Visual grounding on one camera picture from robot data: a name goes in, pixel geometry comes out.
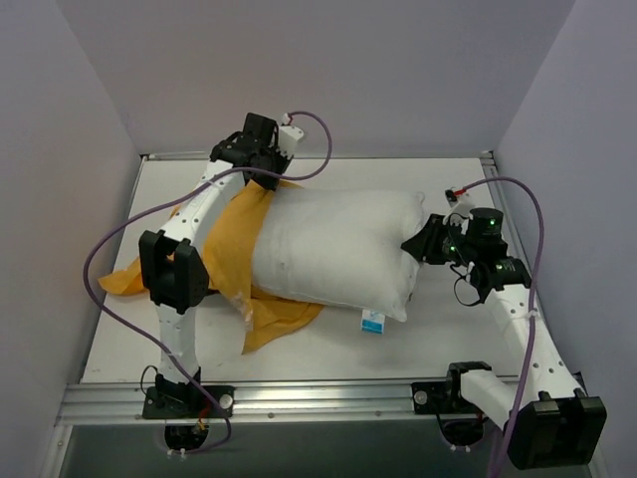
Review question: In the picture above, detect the yellow Mickey Mouse pillowcase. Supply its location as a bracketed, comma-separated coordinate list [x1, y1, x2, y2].
[97, 179, 325, 356]

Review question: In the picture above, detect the white pillow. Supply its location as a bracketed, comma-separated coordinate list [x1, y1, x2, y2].
[252, 188, 426, 322]

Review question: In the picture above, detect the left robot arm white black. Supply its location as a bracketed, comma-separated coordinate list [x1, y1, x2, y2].
[138, 114, 305, 417]

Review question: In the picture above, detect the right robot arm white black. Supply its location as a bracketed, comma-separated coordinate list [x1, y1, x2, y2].
[401, 207, 607, 470]

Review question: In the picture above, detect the blue white pillow label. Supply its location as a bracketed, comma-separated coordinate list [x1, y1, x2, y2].
[360, 310, 386, 335]

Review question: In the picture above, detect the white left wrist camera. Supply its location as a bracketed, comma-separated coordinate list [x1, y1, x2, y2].
[276, 113, 306, 159]

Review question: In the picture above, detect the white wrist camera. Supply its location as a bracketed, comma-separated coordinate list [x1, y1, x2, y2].
[445, 189, 476, 225]
[276, 113, 306, 159]

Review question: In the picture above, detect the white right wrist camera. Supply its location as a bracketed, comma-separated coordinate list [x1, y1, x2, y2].
[445, 189, 476, 225]

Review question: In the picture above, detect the aluminium back frame rail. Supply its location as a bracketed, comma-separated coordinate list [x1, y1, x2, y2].
[141, 150, 495, 160]

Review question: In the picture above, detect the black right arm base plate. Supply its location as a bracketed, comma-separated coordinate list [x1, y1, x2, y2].
[410, 380, 484, 415]

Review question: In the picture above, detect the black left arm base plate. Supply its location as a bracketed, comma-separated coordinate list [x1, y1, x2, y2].
[141, 383, 236, 420]

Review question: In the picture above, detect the aluminium front frame rail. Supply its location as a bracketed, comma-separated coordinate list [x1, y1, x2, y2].
[56, 378, 426, 426]

